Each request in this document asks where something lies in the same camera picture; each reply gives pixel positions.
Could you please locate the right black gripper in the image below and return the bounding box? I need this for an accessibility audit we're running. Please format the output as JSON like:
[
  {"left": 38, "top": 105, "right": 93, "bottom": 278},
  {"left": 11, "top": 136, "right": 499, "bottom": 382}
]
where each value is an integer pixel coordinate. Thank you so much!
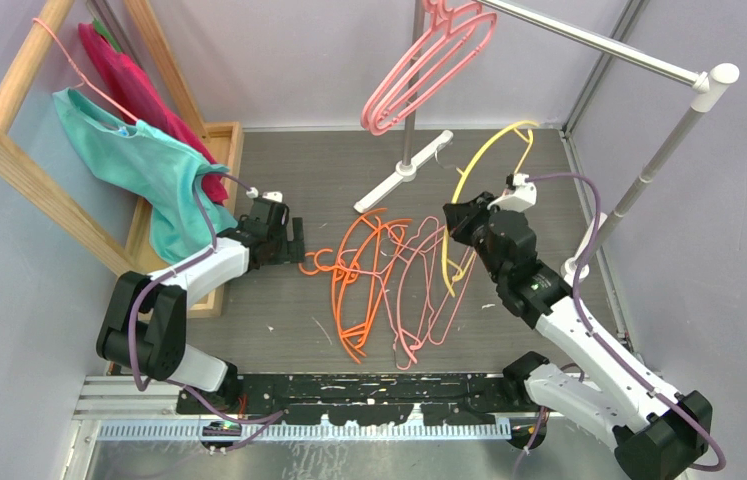
[{"left": 443, "top": 191, "right": 508, "bottom": 284}]

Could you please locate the pink hanger on wooden rack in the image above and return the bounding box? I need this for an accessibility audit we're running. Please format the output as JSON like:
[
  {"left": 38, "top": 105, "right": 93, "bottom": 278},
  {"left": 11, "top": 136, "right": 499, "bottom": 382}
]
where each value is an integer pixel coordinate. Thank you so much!
[{"left": 32, "top": 17, "right": 139, "bottom": 123}]

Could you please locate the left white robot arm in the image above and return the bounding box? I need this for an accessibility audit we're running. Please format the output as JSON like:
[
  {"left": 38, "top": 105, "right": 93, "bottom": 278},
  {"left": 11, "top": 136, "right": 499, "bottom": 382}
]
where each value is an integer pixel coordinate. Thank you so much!
[{"left": 96, "top": 197, "right": 305, "bottom": 413}]

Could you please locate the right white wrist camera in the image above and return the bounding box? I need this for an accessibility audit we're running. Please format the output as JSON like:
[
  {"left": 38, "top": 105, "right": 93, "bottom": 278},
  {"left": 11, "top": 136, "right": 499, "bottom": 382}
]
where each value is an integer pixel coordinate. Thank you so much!
[{"left": 488, "top": 173, "right": 537, "bottom": 213}]

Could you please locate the thick pink plastic hanger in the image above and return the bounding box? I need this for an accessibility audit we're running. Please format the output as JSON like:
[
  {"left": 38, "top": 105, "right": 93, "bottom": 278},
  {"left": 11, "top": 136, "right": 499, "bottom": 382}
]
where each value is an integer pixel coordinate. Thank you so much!
[{"left": 359, "top": 0, "right": 499, "bottom": 137}]

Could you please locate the yellow wire hanger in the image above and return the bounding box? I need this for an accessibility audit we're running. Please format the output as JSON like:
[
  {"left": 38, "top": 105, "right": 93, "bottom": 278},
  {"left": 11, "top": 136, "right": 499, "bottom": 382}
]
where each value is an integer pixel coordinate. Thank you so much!
[{"left": 440, "top": 120, "right": 539, "bottom": 297}]

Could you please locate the purple cable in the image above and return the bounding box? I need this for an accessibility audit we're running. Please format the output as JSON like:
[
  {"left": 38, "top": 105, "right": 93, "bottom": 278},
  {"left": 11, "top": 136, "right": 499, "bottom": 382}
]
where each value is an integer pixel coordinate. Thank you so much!
[
  {"left": 129, "top": 172, "right": 286, "bottom": 453},
  {"left": 525, "top": 170, "right": 729, "bottom": 473}
]

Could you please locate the magenta shirt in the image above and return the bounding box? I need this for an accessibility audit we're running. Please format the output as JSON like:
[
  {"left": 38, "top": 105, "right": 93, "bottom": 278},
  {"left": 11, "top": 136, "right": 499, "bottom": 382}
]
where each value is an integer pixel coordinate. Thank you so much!
[{"left": 77, "top": 21, "right": 232, "bottom": 205}]

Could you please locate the orange wire hanger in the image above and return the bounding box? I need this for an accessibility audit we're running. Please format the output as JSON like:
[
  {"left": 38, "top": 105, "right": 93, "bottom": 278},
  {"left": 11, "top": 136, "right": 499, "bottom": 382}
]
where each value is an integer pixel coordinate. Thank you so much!
[
  {"left": 298, "top": 208, "right": 388, "bottom": 364},
  {"left": 300, "top": 209, "right": 412, "bottom": 364}
]

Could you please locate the teal mesh shirt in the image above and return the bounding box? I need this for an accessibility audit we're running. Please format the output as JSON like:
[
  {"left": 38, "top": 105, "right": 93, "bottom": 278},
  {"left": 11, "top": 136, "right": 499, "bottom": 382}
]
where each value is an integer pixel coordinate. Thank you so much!
[{"left": 52, "top": 88, "right": 237, "bottom": 264}]

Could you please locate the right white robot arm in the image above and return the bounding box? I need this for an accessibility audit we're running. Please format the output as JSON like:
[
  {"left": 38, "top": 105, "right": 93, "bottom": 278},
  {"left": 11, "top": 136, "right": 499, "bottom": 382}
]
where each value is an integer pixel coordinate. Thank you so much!
[{"left": 443, "top": 192, "right": 714, "bottom": 479}]

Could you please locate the metal clothes rail stand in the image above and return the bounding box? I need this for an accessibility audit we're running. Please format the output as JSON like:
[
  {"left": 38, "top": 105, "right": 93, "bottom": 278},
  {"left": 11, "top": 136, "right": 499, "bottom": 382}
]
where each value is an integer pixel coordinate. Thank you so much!
[{"left": 360, "top": 1, "right": 740, "bottom": 249}]

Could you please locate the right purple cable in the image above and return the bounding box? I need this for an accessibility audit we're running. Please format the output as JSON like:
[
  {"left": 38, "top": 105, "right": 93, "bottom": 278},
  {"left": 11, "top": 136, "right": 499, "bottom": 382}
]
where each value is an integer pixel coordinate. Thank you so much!
[{"left": 525, "top": 170, "right": 729, "bottom": 473}]

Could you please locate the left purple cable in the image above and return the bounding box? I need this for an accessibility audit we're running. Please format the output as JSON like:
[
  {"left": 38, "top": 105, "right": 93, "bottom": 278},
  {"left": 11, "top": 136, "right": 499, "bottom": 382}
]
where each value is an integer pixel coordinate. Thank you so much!
[{"left": 129, "top": 172, "right": 286, "bottom": 453}]

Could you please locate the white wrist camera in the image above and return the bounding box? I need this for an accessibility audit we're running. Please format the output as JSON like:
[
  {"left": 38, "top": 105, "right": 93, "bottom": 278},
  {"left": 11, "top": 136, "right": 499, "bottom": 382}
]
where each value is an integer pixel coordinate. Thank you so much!
[
  {"left": 488, "top": 173, "right": 537, "bottom": 213},
  {"left": 246, "top": 188, "right": 283, "bottom": 205}
]

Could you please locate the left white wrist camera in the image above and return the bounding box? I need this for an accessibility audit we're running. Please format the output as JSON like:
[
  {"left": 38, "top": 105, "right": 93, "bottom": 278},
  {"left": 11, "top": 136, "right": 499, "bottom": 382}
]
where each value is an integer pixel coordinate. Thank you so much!
[{"left": 246, "top": 188, "right": 283, "bottom": 205}]

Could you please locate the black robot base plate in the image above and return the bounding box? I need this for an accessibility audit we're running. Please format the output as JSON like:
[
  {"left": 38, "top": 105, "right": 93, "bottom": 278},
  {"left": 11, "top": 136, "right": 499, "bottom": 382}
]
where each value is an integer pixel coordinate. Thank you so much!
[{"left": 176, "top": 373, "right": 550, "bottom": 449}]

